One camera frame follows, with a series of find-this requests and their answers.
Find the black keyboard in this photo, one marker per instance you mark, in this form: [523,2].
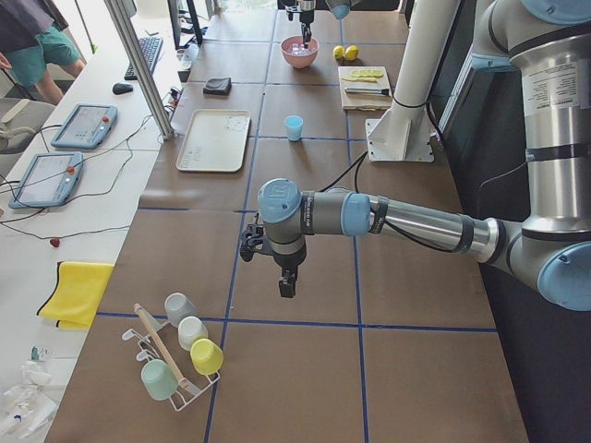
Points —
[150,47]

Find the cream bear serving tray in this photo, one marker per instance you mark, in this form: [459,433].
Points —
[214,142]

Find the wooden cutting board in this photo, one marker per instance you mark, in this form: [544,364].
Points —
[360,102]

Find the yellow cloth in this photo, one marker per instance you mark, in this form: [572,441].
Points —
[78,291]

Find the aluminium frame post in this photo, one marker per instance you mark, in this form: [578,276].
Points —
[130,41]

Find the folded grey cloth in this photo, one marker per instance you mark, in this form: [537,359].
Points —
[217,86]

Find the whole lemon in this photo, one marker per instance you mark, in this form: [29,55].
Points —
[338,52]
[351,53]

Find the upper whole lemon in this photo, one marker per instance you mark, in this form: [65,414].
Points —
[338,52]

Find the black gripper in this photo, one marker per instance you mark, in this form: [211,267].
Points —
[287,261]
[305,17]

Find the crumpled white paper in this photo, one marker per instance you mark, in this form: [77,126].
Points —
[27,407]

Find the pink bowl of ice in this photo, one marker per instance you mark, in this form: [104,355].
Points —
[298,54]

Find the yellow plastic knife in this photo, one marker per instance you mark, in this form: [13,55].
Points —
[360,79]

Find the mint green cup on rack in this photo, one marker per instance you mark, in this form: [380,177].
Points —
[158,379]

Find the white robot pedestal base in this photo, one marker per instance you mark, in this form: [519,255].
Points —
[402,133]

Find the yellow cup on rack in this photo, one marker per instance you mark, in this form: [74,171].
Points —
[206,356]

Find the far blue teach pendant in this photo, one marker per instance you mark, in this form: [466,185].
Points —
[86,127]

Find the blue teach pendant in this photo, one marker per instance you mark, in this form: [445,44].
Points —
[48,181]
[86,127]

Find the grey cup on rack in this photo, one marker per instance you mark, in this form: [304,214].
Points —
[177,306]

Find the near blue teach pendant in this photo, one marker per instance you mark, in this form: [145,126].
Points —
[48,181]

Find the person in green shorts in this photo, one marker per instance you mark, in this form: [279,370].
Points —
[33,37]

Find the light blue plastic cup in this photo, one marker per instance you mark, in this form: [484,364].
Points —
[293,127]

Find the black computer mouse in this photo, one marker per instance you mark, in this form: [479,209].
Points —
[121,88]

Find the white wire cup rack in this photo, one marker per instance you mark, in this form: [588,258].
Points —
[152,346]

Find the white cup on rack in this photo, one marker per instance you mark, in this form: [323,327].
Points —
[189,330]

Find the lower whole lemon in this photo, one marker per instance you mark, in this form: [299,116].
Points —
[351,53]

